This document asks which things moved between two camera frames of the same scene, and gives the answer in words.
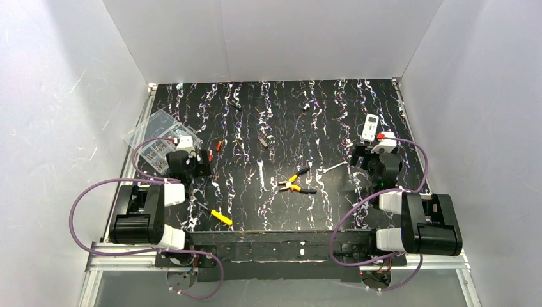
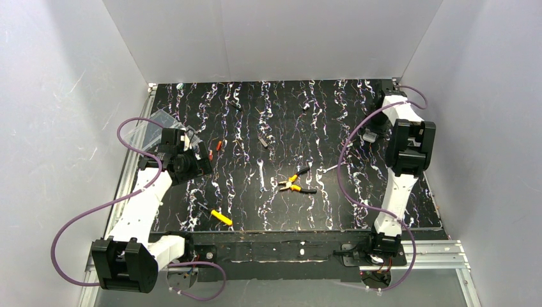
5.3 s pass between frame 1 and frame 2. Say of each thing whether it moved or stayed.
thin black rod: stayed
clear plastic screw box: stayed
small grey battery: stayed
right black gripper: moved
